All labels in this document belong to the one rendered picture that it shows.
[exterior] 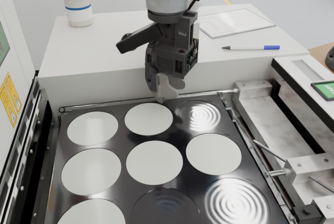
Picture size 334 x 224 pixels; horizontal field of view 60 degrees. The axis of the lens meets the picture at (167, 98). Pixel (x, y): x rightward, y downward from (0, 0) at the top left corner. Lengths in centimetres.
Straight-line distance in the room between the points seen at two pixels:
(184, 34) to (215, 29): 32
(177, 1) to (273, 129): 33
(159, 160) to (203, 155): 8
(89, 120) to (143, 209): 24
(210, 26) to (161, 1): 37
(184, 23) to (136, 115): 22
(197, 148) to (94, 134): 20
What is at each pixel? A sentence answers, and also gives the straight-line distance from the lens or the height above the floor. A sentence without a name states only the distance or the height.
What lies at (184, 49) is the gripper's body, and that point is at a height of 105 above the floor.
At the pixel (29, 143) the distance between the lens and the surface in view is 54.
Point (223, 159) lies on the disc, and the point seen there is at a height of 90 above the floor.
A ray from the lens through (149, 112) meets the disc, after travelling 62.
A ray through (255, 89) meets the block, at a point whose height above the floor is 90.
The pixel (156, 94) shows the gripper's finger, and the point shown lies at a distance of 60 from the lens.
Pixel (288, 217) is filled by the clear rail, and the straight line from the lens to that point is 49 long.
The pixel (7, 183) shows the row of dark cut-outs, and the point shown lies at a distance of 47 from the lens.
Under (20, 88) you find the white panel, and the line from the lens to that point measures 56.
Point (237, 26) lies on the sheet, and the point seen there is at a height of 97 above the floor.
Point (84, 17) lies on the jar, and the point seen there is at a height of 99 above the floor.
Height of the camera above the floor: 129
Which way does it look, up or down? 37 degrees down
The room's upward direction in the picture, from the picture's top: straight up
